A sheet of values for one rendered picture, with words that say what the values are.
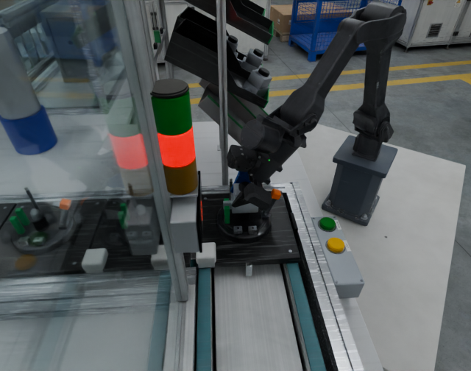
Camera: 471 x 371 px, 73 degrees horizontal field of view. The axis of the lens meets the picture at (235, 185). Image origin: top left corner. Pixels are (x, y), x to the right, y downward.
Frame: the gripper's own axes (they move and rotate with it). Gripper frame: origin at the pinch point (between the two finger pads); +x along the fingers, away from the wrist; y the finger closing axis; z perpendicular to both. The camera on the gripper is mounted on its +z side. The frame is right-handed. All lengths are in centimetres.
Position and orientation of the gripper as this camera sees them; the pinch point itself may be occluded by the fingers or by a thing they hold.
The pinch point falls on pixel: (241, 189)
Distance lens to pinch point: 75.4
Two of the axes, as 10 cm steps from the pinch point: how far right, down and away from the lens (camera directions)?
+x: -5.9, 6.4, 4.9
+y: 0.6, 6.4, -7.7
